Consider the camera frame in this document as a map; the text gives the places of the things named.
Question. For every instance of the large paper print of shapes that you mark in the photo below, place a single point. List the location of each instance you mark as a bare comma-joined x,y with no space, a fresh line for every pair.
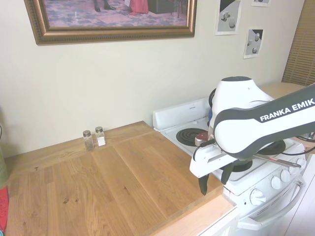
227,19

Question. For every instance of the gold framed painting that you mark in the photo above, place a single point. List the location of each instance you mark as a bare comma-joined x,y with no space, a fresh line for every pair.
118,14

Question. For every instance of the paper print cut by edge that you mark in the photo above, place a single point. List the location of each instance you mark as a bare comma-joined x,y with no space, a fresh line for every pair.
261,2

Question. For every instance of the glass salt shaker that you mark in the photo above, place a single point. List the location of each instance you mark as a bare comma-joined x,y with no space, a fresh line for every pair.
100,138

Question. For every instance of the wooden window blind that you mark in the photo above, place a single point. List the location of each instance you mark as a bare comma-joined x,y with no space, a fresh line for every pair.
302,49

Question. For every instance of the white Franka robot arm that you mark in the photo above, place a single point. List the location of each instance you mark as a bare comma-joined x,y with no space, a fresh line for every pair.
246,132

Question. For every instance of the white electric stove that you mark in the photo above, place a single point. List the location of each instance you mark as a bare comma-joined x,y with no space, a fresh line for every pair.
172,115

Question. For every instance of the small paper print of shapes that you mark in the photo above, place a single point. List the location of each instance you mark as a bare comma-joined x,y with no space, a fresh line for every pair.
254,43

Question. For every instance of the glass pepper shaker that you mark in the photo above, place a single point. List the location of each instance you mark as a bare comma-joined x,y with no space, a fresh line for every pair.
88,142

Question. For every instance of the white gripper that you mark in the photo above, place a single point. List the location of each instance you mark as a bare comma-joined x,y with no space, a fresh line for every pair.
209,159

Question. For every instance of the small black coil burner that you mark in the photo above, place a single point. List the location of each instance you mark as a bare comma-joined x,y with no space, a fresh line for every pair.
187,136

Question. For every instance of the white stove knob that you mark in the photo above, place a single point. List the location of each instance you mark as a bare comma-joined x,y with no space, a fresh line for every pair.
275,182
257,197
285,175
300,162

